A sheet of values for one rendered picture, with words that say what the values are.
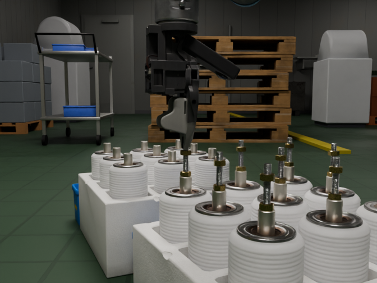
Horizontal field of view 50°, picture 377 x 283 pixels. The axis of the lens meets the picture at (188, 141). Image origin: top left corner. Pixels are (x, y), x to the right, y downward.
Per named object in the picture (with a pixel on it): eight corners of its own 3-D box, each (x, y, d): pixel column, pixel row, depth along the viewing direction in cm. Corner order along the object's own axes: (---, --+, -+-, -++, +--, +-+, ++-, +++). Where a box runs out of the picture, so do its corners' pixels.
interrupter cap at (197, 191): (171, 201, 68) (171, 197, 68) (160, 191, 75) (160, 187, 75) (212, 197, 70) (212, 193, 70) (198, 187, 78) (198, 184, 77)
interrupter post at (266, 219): (258, 230, 53) (259, 206, 53) (276, 232, 52) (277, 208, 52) (254, 236, 51) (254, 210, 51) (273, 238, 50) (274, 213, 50)
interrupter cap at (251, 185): (263, 185, 80) (263, 181, 80) (256, 193, 73) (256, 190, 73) (226, 182, 83) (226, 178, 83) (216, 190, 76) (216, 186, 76)
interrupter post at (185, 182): (181, 196, 71) (181, 177, 71) (177, 193, 74) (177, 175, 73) (194, 195, 72) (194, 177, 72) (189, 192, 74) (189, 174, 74)
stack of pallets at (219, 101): (272, 133, 451) (275, 48, 440) (293, 142, 361) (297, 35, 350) (155, 133, 451) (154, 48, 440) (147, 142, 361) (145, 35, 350)
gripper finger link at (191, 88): (181, 122, 71) (181, 72, 70) (191, 121, 71) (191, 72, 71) (188, 122, 66) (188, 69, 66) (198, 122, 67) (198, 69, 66)
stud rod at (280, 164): (284, 192, 67) (285, 147, 66) (280, 192, 67) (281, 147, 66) (279, 191, 68) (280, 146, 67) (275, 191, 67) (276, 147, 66)
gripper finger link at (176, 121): (159, 150, 70) (158, 96, 69) (192, 149, 72) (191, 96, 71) (162, 151, 67) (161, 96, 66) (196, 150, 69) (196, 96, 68)
